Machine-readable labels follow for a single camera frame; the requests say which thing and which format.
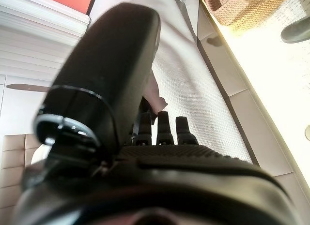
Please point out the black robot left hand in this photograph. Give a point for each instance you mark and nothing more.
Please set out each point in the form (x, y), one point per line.
(101, 65)

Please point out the silver robot right leg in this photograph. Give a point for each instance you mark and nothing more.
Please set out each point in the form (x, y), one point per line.
(296, 32)

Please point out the tufted upholstered headboard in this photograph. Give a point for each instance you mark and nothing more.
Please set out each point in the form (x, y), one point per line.
(12, 157)

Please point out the woven wicker laundry basket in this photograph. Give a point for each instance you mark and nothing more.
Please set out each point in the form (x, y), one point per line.
(244, 9)

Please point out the beige upholstered bed frame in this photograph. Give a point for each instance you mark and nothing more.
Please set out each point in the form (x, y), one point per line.
(218, 65)

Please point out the white textured bed sheet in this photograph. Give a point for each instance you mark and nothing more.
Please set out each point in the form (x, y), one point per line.
(193, 94)

